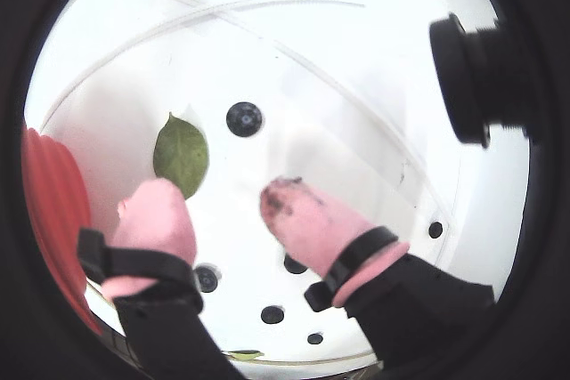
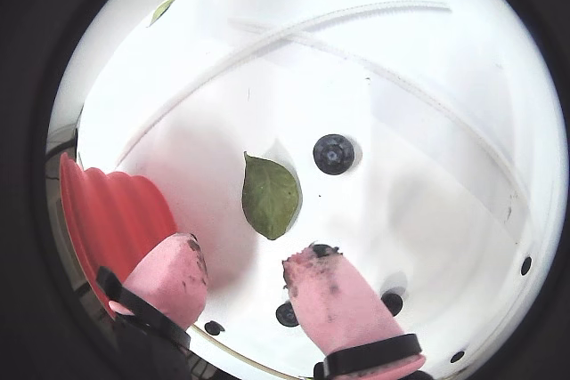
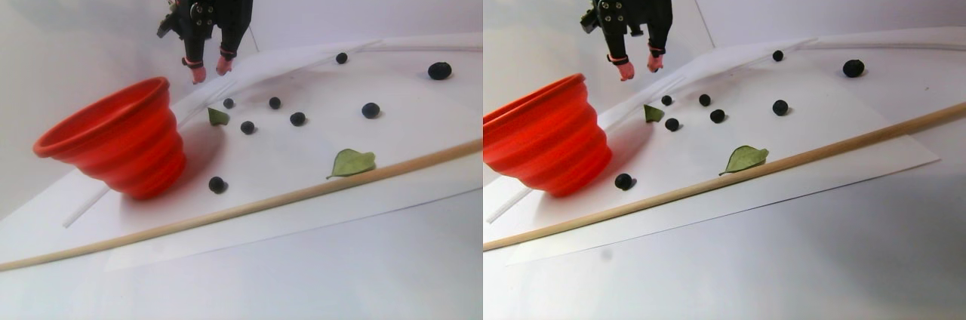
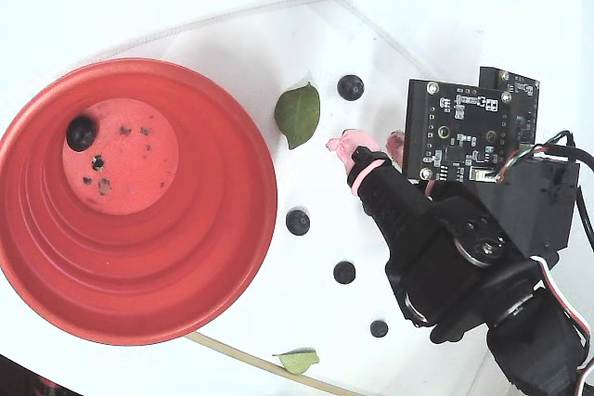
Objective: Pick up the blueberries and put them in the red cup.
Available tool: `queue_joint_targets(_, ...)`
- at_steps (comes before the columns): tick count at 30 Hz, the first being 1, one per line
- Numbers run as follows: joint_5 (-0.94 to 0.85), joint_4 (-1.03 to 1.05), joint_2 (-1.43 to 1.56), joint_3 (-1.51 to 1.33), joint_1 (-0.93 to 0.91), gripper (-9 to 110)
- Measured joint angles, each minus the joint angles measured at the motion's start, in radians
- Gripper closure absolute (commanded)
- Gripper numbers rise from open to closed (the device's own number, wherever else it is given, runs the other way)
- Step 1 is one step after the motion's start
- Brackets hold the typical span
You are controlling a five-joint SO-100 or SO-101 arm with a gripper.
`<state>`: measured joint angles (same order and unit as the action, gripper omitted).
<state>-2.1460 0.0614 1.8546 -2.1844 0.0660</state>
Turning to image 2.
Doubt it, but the pink-sleeved gripper finger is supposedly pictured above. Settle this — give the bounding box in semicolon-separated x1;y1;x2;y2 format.
280;244;428;380
96;232;210;380

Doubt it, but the straight white ribbed cord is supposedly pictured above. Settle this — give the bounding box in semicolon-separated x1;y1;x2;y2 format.
229;16;531;194

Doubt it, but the red collapsible silicone cup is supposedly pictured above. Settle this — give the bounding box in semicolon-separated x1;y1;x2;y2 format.
59;151;177;319

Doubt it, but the dark green leaf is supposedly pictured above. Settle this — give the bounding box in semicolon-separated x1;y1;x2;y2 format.
241;150;304;242

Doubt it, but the small pale green leaf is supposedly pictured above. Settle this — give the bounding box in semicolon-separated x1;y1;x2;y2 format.
148;0;182;28

